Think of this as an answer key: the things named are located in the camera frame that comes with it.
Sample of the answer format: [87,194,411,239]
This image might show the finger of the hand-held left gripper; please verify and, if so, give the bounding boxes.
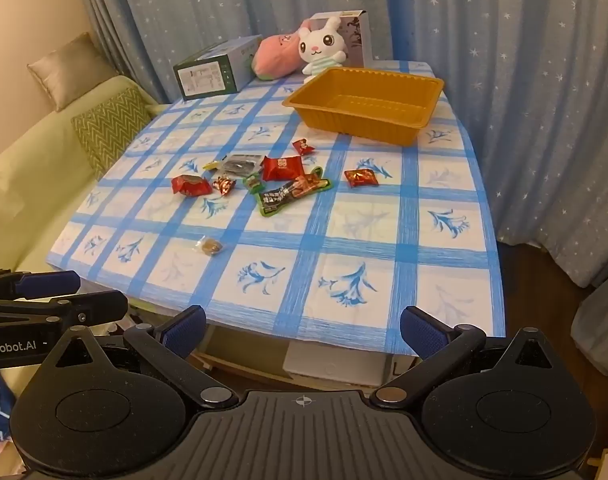
[0,290,129,328]
[0,269,81,299]

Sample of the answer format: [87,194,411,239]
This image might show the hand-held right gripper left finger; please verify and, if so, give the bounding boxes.
[45,305,240,411]

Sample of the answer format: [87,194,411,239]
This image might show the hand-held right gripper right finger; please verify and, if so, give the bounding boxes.
[371,305,560,411]

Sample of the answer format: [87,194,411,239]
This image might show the red and gold snack packet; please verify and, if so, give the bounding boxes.
[344,167,380,188]

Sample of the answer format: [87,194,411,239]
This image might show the long green snack packet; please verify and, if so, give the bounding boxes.
[256,166,332,218]

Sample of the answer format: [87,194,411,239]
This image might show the clear packet of dark seeds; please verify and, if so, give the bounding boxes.
[219,154,265,177]

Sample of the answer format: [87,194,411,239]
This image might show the red square snack packet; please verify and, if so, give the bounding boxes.
[261,156,301,182]

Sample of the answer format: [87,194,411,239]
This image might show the golden plastic tray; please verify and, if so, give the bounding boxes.
[282,66,445,147]

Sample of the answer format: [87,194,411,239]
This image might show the brown candy in clear wrapper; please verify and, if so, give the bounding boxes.
[194,236,225,257]

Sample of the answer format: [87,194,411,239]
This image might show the white storage box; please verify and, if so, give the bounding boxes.
[284,342,390,387]

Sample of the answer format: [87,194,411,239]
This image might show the blue checked tablecloth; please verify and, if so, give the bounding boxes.
[45,60,507,358]

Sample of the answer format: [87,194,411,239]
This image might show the green chevron pillow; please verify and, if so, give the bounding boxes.
[70,86,152,181]

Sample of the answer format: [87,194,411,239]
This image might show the grey cloth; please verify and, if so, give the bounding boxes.
[571,280,608,376]

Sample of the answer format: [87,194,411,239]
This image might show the beige pillow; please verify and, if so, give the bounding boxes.
[26,32,117,112]

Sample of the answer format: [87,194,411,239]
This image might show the green and white box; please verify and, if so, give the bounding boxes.
[173,35,264,101]

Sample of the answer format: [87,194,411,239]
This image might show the blue star curtain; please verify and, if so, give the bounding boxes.
[74,0,608,288]

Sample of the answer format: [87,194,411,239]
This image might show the pink plush toy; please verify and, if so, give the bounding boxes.
[252,32,305,81]

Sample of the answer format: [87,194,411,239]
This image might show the white box with plant print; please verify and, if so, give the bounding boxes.
[309,10,374,68]

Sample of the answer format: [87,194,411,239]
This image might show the white rabbit plush toy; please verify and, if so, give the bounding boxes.
[298,16,349,85]

